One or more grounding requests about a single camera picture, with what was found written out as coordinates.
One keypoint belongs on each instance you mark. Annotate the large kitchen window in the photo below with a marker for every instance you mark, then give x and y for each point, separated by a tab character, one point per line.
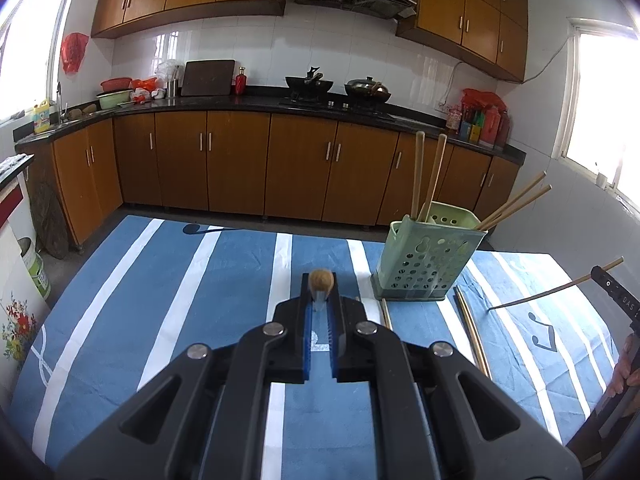
605	105

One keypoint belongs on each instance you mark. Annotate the green perforated utensil holder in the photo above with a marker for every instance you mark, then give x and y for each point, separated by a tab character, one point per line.
425	265

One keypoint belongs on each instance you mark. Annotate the green basin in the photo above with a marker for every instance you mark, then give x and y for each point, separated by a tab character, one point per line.
114	100

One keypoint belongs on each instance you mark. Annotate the steel cup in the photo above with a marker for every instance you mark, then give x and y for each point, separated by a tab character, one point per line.
172	89

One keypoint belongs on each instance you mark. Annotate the orange plastic bag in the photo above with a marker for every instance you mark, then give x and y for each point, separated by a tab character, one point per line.
145	83

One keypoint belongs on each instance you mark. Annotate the red hanging plastic bag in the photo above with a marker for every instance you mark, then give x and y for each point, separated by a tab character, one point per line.
75	52

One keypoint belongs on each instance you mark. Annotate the pink jar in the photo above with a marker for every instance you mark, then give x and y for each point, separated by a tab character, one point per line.
453	119

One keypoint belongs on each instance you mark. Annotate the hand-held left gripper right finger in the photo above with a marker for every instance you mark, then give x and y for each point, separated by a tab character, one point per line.
333	345

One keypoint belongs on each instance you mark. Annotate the wooden base cabinets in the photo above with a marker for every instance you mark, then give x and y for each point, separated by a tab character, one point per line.
240	160

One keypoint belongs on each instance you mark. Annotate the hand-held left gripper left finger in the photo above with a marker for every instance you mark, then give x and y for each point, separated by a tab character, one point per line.
307	345

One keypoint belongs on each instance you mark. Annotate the dark brown bottle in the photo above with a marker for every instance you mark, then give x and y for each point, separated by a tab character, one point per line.
504	130

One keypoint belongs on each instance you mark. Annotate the small kitchen window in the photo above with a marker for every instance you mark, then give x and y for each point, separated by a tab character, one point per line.
25	50

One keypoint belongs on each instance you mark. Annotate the yellow box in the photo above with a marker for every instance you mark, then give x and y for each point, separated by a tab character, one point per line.
474	132

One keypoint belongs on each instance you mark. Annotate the large red bottle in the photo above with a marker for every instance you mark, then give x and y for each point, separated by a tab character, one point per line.
492	127

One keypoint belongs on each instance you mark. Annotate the person's right hand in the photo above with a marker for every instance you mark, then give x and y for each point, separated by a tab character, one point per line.
630	365

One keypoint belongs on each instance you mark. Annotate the yellow detergent bottle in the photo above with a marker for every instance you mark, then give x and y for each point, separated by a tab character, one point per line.
42	119

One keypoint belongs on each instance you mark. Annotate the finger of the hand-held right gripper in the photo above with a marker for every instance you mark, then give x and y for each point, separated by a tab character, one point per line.
620	297

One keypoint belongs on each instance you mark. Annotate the dark cutting board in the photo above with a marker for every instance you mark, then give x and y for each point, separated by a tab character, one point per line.
207	77

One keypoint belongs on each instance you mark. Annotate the white paint bucket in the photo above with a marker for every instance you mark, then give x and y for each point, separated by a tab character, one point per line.
35	270

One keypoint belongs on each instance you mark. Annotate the red crumpled plastic bag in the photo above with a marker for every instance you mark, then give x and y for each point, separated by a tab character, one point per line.
480	97

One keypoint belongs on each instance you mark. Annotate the red basin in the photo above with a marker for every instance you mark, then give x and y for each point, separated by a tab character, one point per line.
116	84

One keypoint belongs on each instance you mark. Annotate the round dark woven tray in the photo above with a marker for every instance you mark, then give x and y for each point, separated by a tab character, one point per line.
50	220

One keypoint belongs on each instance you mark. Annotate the steel faucet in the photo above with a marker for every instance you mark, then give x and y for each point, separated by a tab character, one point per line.
59	100

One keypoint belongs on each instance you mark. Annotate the wooden chopstick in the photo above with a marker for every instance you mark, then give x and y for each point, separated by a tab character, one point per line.
321	281
520	206
475	330
540	294
515	199
434	175
469	330
386	315

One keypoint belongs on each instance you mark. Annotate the lidded black wok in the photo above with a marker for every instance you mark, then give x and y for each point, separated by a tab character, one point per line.
365	89

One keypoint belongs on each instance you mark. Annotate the white floral cupboard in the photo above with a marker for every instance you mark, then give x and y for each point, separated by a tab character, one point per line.
15	310

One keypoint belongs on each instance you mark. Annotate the black kitchen countertop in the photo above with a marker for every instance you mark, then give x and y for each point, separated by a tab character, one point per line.
225	101

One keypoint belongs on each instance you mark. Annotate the blue white striped tablecloth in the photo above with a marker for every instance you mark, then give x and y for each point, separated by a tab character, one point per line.
150	335

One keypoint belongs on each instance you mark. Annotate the gas stove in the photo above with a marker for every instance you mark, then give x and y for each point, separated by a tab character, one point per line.
325	103

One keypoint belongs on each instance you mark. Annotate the white cup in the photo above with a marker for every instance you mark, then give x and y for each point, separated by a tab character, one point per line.
601	180

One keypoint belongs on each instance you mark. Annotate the white plastic bag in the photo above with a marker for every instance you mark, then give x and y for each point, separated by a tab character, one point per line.
169	69

